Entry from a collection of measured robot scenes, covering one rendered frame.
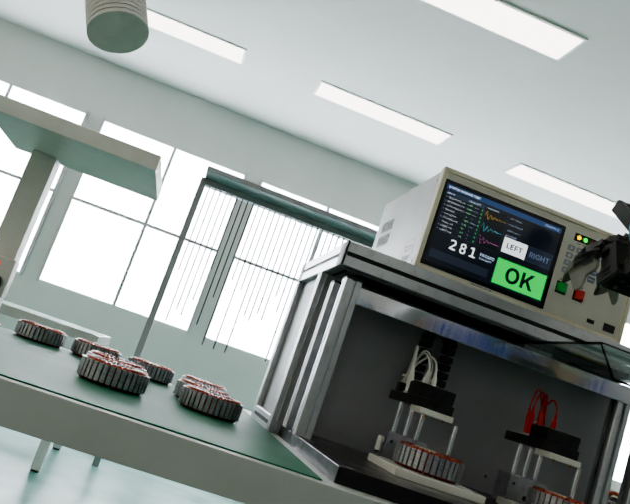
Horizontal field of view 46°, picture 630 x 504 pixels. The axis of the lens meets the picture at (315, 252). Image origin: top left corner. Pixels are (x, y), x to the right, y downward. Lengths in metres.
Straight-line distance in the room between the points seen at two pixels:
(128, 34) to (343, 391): 1.16
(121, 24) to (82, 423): 1.38
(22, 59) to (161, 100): 1.41
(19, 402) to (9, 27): 7.51
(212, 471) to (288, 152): 7.09
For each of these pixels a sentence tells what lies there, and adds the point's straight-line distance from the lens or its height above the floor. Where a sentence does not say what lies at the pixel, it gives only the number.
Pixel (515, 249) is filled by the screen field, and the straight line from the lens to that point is 1.45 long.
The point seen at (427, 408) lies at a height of 0.88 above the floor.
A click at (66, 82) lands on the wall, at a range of 8.04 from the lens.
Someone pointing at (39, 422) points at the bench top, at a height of 0.71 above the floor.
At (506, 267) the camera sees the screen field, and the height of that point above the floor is 1.18.
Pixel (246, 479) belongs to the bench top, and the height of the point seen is 0.73.
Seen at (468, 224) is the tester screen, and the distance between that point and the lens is 1.41.
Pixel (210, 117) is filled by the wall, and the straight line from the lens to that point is 7.91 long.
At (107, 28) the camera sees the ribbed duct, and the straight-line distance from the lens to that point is 2.11.
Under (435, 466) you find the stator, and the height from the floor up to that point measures 0.80.
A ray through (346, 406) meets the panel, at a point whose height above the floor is 0.84.
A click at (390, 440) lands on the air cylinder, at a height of 0.81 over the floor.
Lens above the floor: 0.85
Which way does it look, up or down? 10 degrees up
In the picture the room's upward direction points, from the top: 19 degrees clockwise
